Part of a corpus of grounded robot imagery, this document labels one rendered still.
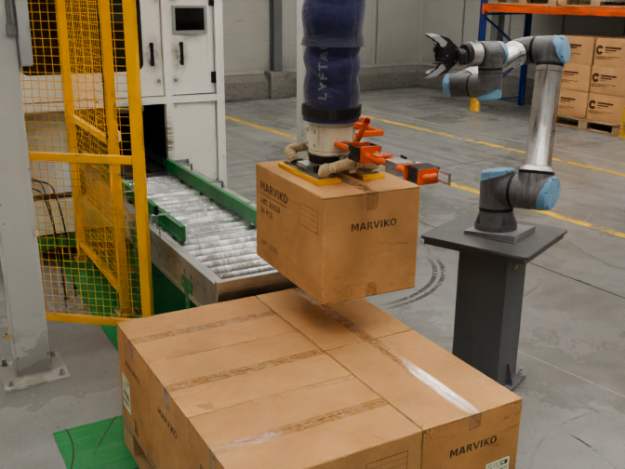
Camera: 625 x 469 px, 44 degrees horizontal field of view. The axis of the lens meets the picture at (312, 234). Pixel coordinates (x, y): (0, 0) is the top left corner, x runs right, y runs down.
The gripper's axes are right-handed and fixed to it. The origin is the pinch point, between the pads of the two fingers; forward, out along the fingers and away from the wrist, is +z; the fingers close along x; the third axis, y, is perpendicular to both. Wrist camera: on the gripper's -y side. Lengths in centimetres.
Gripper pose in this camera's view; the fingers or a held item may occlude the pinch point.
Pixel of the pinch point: (425, 56)
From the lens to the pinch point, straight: 281.1
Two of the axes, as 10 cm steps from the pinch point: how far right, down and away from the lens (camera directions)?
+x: 0.1, -9.5, -3.1
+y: -4.7, -2.7, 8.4
